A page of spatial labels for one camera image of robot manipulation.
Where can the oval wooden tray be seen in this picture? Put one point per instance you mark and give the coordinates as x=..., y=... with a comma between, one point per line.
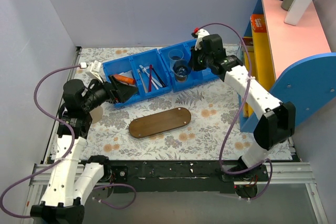
x=159, y=122

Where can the blue pink shelf unit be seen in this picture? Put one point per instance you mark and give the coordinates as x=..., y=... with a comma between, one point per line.
x=297, y=60

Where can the floral table mat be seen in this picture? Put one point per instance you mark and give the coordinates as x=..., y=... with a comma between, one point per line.
x=210, y=135

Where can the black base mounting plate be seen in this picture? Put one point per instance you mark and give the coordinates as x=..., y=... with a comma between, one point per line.
x=181, y=176

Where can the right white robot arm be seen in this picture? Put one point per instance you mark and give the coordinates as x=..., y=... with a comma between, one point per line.
x=276, y=120

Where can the grey toothbrush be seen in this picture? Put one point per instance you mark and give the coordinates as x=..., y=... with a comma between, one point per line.
x=142, y=81

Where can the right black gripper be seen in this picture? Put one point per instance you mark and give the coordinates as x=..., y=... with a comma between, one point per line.
x=196, y=61

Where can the sponge package box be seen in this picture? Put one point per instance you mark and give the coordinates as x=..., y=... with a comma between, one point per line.
x=241, y=50

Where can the aluminium frame rail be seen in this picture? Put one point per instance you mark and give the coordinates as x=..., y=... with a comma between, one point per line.
x=39, y=171

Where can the clear plastic cup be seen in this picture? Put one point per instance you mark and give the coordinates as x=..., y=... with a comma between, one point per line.
x=174, y=56

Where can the blue divided bin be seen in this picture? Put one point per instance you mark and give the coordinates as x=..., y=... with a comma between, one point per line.
x=195, y=77
x=131, y=64

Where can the dark smoked plastic cup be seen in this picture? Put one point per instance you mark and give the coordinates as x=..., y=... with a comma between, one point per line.
x=181, y=71

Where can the orange snack box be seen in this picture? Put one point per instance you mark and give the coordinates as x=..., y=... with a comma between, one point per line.
x=258, y=24

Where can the red toothbrush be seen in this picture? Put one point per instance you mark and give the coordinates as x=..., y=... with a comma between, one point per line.
x=150, y=78

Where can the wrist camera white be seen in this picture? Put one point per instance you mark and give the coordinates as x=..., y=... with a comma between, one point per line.
x=199, y=34
x=93, y=70

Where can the right blue divided bin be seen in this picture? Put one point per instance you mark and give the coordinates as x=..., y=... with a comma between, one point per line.
x=195, y=77

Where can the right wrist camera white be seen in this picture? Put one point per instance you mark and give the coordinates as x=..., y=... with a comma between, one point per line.
x=199, y=34

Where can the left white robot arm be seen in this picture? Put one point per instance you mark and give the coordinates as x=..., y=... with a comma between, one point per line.
x=66, y=193

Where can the white toothbrush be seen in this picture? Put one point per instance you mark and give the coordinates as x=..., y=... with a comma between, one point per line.
x=144, y=70

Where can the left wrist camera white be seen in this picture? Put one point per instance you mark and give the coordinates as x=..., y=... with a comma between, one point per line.
x=93, y=70

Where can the left blue divided bin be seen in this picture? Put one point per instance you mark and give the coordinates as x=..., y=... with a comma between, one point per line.
x=131, y=64

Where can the orange toothpaste tube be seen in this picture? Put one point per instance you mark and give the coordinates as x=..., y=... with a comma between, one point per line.
x=125, y=79

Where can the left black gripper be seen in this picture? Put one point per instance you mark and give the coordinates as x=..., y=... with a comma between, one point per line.
x=113, y=92

